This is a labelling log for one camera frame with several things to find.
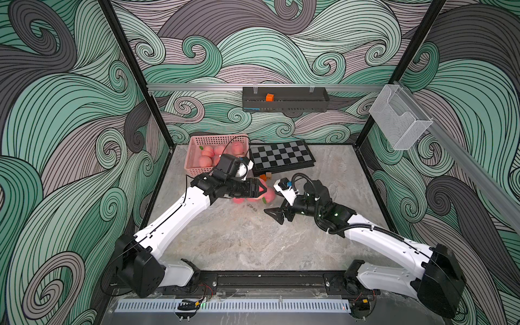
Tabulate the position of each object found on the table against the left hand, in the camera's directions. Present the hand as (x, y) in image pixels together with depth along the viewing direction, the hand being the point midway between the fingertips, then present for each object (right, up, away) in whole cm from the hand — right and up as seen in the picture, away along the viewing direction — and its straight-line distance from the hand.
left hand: (260, 188), depth 74 cm
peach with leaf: (+4, -6, +16) cm, 18 cm away
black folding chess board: (+9, +12, +36) cm, 39 cm away
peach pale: (-2, -8, +20) cm, 22 cm away
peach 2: (-12, +17, +40) cm, 45 cm away
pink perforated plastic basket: (-37, +20, +44) cm, 61 cm away
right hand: (+5, -4, +1) cm, 7 cm away
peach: (-22, +17, +36) cm, 46 cm away
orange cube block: (+2, +2, +28) cm, 28 cm away
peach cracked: (-29, +16, +40) cm, 52 cm away
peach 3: (-10, -9, +21) cm, 25 cm away
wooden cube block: (+5, +3, +30) cm, 31 cm away
